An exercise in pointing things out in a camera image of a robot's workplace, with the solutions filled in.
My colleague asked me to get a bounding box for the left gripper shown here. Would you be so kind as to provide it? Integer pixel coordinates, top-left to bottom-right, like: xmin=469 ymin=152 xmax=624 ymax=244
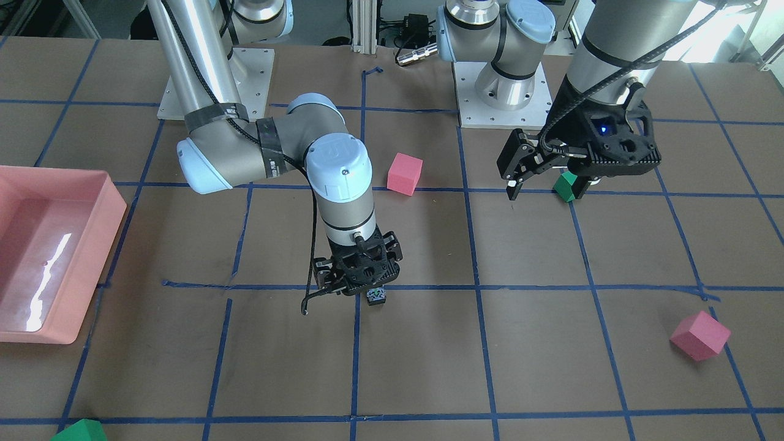
xmin=496 ymin=83 xmax=662 ymax=201

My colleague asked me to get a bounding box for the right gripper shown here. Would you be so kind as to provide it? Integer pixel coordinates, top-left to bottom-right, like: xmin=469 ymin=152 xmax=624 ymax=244
xmin=312 ymin=230 xmax=402 ymax=296

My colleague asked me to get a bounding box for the yellow push button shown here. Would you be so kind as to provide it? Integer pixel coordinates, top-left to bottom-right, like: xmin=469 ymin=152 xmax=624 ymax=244
xmin=365 ymin=287 xmax=386 ymax=306

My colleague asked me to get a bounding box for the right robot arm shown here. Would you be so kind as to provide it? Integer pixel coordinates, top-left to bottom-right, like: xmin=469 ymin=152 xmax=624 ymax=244
xmin=148 ymin=1 xmax=402 ymax=296

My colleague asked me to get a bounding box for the green foam cube centre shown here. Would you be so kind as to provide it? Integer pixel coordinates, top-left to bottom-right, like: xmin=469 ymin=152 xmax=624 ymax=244
xmin=552 ymin=171 xmax=584 ymax=203

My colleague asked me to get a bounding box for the green foam cube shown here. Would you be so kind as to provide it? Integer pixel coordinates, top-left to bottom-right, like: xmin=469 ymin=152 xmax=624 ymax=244
xmin=51 ymin=419 xmax=108 ymax=441
xmin=552 ymin=171 xmax=584 ymax=203

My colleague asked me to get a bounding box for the pink foam cube centre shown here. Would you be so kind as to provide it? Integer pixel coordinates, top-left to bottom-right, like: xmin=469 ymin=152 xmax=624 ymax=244
xmin=386 ymin=153 xmax=423 ymax=197

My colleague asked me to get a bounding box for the pink foam cube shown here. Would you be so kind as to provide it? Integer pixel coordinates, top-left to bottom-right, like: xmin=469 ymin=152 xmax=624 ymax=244
xmin=669 ymin=312 xmax=731 ymax=362
xmin=386 ymin=153 xmax=423 ymax=197

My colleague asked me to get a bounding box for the pink foam cube near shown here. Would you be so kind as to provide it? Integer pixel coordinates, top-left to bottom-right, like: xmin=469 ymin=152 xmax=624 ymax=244
xmin=669 ymin=312 xmax=731 ymax=362

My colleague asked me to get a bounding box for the pink plastic bin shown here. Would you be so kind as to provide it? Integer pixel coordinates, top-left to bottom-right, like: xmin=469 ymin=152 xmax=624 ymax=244
xmin=1 ymin=165 xmax=126 ymax=344

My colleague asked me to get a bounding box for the green foam cube far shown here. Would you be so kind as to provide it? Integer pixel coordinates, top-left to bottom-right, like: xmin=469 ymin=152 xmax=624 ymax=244
xmin=51 ymin=419 xmax=108 ymax=441

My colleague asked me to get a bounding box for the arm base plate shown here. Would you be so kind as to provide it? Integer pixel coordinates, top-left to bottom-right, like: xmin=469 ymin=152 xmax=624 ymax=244
xmin=157 ymin=48 xmax=274 ymax=122
xmin=453 ymin=62 xmax=552 ymax=131

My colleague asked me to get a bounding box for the aluminium frame post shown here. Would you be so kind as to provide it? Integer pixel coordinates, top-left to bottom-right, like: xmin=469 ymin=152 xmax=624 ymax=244
xmin=349 ymin=0 xmax=380 ymax=55

